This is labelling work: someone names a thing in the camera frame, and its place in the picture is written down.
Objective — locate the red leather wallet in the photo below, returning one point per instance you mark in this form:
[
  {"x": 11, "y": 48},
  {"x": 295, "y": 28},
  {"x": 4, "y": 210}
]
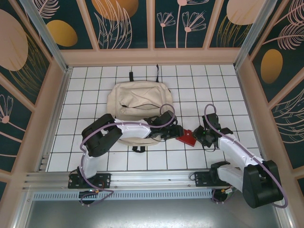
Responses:
[{"x": 187, "y": 139}]

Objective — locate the beige canvas backpack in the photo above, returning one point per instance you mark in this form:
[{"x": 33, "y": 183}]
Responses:
[{"x": 142, "y": 95}]

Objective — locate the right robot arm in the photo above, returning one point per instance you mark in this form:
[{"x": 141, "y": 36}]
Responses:
[{"x": 237, "y": 152}]

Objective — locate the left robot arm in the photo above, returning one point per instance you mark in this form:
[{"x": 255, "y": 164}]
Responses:
[{"x": 133, "y": 129}]

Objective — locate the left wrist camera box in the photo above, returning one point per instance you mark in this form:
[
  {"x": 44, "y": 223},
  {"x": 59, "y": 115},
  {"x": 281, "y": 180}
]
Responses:
[{"x": 168, "y": 118}]

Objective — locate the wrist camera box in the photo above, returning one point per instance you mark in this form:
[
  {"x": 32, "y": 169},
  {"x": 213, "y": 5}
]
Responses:
[
  {"x": 210, "y": 121},
  {"x": 168, "y": 118}
]

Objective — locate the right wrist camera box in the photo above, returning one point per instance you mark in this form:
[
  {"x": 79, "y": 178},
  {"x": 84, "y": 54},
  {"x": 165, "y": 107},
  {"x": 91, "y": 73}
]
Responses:
[{"x": 210, "y": 121}]

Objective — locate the long aluminium base rail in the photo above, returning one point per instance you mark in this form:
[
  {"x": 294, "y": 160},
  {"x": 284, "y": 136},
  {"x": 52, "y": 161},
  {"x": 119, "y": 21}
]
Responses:
[{"x": 152, "y": 177}]

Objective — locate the aluminium side rail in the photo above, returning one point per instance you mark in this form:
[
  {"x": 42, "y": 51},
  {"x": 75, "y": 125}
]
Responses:
[
  {"x": 61, "y": 90},
  {"x": 244, "y": 88}
]

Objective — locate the grey metal base plate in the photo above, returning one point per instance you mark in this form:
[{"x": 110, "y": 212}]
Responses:
[{"x": 152, "y": 213}]

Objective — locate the wall panel pink fern leaves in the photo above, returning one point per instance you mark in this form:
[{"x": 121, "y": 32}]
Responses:
[{"x": 292, "y": 128}]

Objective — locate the wall panel two pink flowers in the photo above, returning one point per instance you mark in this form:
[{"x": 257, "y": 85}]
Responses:
[{"x": 175, "y": 35}]

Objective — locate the wall panel orange oval fern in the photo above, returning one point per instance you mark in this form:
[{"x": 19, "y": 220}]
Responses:
[{"x": 272, "y": 66}]

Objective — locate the aluminium frame post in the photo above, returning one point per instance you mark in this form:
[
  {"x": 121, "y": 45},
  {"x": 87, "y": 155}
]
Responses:
[
  {"x": 254, "y": 35},
  {"x": 285, "y": 218},
  {"x": 22, "y": 209},
  {"x": 46, "y": 35}
]

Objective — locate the wall panel pink circle gold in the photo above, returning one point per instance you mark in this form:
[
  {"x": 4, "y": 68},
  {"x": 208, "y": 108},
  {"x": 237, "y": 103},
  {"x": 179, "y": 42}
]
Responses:
[{"x": 237, "y": 12}]

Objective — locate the wall panel orange circle feathers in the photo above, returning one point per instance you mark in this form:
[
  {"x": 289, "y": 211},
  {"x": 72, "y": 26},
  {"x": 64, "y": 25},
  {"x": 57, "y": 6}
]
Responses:
[{"x": 114, "y": 14}]

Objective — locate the wall panel small orange oval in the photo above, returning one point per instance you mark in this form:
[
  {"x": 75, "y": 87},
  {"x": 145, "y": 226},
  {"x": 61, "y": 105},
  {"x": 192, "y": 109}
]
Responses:
[{"x": 59, "y": 33}]

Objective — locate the wall panel pink flower stems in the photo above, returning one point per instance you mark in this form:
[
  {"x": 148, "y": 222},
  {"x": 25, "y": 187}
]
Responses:
[{"x": 12, "y": 133}]

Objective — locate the wall panel large pink circle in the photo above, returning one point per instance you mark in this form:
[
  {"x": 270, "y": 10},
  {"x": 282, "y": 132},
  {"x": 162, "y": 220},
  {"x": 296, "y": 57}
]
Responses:
[{"x": 14, "y": 47}]

